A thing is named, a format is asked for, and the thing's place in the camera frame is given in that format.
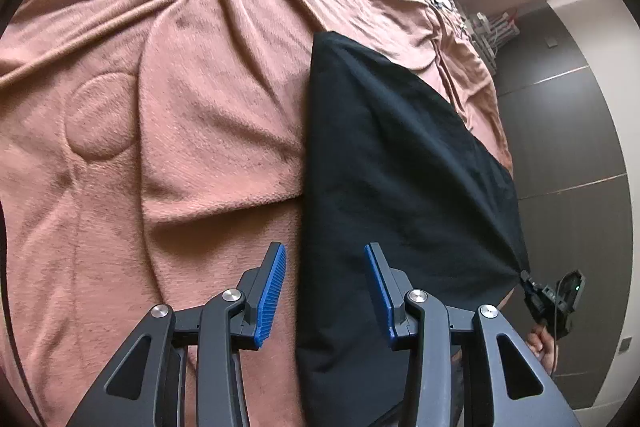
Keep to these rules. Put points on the black pants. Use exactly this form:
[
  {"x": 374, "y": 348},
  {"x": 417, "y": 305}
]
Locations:
[{"x": 400, "y": 182}]

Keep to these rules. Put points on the pink bed blanket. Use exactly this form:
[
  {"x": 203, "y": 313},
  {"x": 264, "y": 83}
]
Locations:
[{"x": 200, "y": 132}]

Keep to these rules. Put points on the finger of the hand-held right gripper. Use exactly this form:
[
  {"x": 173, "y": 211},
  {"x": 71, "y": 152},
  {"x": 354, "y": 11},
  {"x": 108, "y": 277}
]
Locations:
[{"x": 530, "y": 283}]

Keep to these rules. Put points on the person's right hand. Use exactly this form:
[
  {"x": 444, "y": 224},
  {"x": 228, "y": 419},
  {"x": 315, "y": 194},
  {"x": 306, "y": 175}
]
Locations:
[{"x": 542, "y": 347}]

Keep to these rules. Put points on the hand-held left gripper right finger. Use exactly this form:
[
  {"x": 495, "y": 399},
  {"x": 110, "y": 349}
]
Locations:
[{"x": 382, "y": 297}]

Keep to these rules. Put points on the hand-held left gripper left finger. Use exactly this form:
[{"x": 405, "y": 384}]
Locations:
[{"x": 270, "y": 297}]

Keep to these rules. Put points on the dark grey wardrobe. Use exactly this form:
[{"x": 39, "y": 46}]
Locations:
[{"x": 560, "y": 132}]

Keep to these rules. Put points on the brown satin bedspread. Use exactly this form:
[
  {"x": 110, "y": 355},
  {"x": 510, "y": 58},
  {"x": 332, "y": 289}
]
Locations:
[{"x": 475, "y": 97}]

